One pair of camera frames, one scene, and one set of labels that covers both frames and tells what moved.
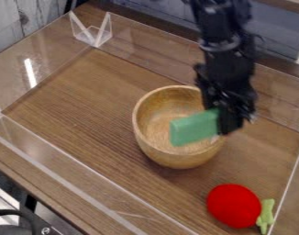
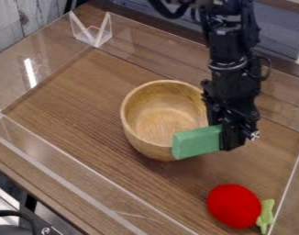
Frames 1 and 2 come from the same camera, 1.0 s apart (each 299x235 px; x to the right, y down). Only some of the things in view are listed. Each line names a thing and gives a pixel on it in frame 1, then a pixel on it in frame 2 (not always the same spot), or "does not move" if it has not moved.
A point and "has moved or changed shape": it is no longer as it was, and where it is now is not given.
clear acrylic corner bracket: (92, 35) does not move
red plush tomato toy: (237, 207) does not move
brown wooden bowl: (158, 106) has moved or changed shape
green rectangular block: (193, 128) → (197, 141)
